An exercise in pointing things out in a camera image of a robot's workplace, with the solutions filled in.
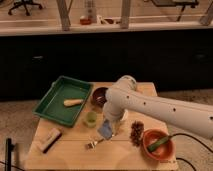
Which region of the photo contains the blue sponge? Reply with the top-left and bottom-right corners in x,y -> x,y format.
98,120 -> 113,140

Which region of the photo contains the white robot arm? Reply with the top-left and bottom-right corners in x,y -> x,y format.
103,75 -> 213,139

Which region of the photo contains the clear plastic cup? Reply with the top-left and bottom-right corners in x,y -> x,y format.
121,110 -> 128,121

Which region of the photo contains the small green plastic cup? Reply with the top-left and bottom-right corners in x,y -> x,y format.
84,111 -> 97,128

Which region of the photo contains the dark brown bowl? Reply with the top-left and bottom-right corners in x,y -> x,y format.
91,87 -> 108,107

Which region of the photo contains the brown pine cone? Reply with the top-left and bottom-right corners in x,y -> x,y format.
130,121 -> 144,147

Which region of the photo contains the green plastic tray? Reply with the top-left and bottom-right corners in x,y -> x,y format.
34,76 -> 93,127

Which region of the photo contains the silver fork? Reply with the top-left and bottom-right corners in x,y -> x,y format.
85,134 -> 115,150

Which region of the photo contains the red white bottle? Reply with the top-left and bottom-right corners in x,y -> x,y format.
79,16 -> 92,25

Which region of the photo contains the wooden block brush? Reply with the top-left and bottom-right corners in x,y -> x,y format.
38,128 -> 62,153

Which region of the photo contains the green cucumber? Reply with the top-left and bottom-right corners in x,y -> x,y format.
147,136 -> 170,152

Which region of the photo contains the orange bowl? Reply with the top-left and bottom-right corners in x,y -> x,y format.
142,129 -> 174,161

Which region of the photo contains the black office chair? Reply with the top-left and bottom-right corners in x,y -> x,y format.
8,0 -> 43,16

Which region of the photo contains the black cable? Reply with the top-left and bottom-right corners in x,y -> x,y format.
170,132 -> 213,171

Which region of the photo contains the black stand post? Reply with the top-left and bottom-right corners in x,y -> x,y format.
5,138 -> 14,171

